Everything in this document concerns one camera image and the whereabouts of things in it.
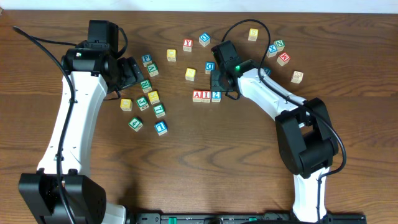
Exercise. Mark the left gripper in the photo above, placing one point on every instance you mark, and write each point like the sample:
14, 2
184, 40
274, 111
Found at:
130, 77

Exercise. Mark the green N block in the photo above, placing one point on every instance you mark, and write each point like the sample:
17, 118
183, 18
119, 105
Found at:
279, 45

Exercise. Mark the red I block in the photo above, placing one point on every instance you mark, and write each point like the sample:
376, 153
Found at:
206, 96

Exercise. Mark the green 4 block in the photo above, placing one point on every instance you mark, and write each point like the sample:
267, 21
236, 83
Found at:
135, 124

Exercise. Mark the green J block left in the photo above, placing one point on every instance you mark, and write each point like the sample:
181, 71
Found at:
142, 103

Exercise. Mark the red Y block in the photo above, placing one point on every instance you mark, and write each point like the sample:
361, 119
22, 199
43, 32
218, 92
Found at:
187, 45

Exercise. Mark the green L block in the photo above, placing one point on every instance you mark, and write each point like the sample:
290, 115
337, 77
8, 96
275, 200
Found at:
159, 110

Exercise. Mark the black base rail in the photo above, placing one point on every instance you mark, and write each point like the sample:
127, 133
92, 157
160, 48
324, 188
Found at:
271, 217

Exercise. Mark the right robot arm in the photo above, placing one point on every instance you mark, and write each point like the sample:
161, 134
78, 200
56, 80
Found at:
305, 139

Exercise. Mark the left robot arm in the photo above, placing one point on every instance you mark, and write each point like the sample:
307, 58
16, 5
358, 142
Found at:
61, 191

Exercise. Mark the green R block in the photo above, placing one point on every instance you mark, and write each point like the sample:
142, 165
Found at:
146, 86

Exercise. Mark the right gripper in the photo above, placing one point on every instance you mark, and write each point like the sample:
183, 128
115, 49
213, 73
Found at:
214, 83

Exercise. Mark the blue T block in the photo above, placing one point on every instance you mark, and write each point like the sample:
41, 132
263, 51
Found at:
161, 128

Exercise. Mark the blue d block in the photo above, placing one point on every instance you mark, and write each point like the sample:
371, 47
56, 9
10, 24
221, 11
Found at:
209, 67
204, 39

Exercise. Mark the yellow G block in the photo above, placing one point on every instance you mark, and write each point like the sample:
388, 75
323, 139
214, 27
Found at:
126, 104

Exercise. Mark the blue X block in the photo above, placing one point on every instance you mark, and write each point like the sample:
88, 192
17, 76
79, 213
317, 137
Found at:
272, 51

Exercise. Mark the red M block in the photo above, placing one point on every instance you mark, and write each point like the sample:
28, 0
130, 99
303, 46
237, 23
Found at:
283, 59

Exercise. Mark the blue P block left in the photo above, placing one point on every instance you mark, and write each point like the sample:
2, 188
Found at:
146, 59

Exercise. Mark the red A block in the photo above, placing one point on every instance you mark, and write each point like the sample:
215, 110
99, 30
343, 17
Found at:
197, 96

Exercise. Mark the blue 2 block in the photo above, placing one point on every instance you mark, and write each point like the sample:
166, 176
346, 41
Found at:
216, 96

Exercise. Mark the green V block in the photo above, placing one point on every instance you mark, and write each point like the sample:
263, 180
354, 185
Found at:
152, 69

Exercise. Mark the blue D block middle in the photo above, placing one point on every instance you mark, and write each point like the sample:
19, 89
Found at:
209, 67

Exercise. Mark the yellow S block middle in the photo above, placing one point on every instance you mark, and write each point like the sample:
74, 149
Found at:
190, 74

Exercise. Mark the blue H block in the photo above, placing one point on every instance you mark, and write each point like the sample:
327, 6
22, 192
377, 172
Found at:
267, 71

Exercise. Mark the blue D block top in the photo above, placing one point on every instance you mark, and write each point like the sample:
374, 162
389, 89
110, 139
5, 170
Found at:
204, 39

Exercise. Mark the yellow s block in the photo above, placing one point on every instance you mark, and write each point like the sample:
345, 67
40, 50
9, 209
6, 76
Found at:
190, 74
253, 34

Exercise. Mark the yellow S block top right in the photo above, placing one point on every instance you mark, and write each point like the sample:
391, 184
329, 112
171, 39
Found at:
253, 34

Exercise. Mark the plain block right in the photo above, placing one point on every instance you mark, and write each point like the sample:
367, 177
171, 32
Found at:
297, 77

